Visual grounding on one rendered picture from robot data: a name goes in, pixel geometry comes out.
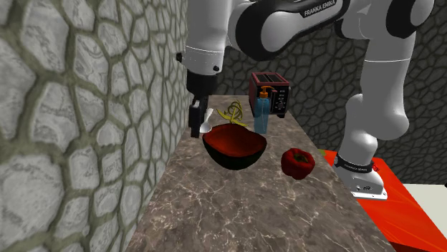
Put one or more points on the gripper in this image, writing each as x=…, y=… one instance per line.
x=201, y=83

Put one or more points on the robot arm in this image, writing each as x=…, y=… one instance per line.
x=380, y=87

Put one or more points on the white spoon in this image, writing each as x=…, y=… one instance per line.
x=206, y=124

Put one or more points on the red and black bowl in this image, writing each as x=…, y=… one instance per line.
x=234, y=143

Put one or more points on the blue soap dispenser bottle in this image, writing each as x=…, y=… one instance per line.
x=261, y=117

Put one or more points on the red toaster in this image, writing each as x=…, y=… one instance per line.
x=274, y=94

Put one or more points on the red bell pepper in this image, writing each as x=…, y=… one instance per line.
x=297, y=164

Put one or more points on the red robot stand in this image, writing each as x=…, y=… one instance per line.
x=405, y=216

